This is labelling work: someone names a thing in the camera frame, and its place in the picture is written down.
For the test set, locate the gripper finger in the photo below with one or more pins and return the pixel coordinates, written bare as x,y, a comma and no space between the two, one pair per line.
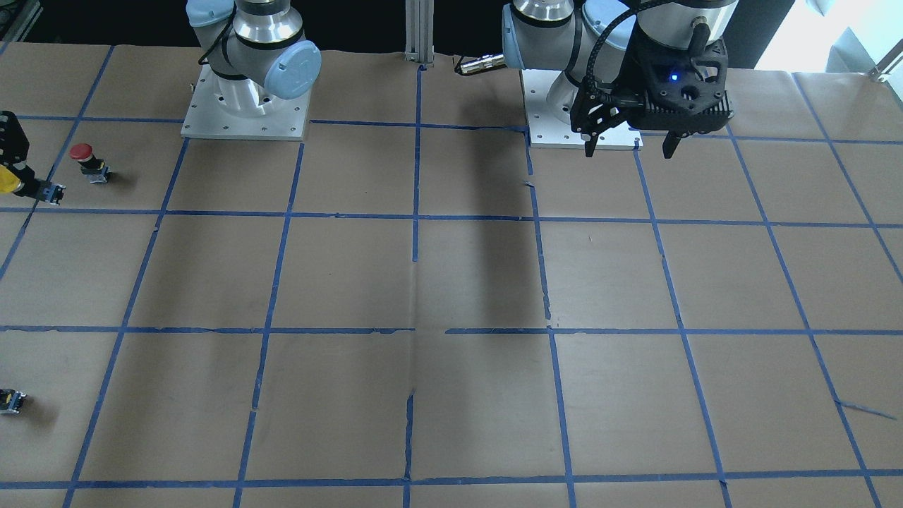
670,144
14,145
591,139

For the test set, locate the yellow push button switch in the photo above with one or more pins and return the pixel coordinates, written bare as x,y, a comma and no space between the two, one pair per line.
24,183

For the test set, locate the silver metal connector plug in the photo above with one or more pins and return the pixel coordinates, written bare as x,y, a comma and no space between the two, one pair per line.
478,65

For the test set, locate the red push button switch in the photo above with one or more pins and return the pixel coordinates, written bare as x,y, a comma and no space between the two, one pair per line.
95,169

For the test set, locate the aluminium frame post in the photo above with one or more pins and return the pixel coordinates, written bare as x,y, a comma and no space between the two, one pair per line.
418,21

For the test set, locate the black button switch part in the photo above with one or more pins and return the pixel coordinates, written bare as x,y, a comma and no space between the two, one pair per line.
12,401

